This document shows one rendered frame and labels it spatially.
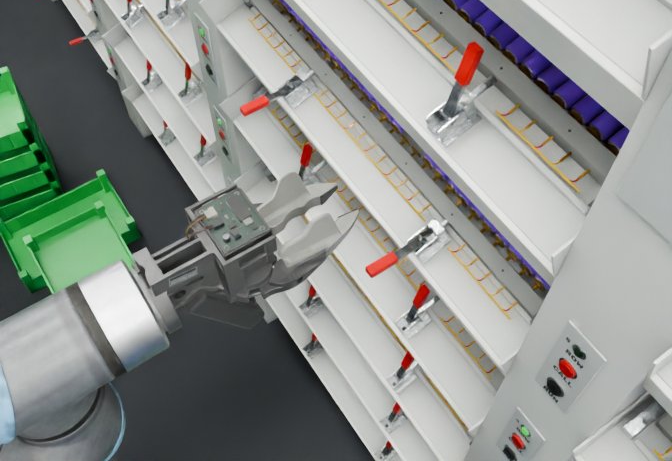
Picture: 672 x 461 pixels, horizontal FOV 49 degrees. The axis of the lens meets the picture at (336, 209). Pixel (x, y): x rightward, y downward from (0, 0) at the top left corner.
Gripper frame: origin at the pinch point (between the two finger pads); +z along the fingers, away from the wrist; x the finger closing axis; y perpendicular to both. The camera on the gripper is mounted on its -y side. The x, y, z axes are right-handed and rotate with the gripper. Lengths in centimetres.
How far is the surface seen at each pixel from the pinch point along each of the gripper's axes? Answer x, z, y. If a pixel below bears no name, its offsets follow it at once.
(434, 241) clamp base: -6.1, 8.5, -5.7
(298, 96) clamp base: 20.6, 8.2, -7.1
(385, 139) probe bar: 7.2, 11.6, -4.3
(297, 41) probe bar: 26.3, 11.8, -4.3
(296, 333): 27, 8, -88
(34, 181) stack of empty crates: 103, -25, -93
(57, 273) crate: 77, -30, -97
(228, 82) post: 39.5, 7.1, -20.5
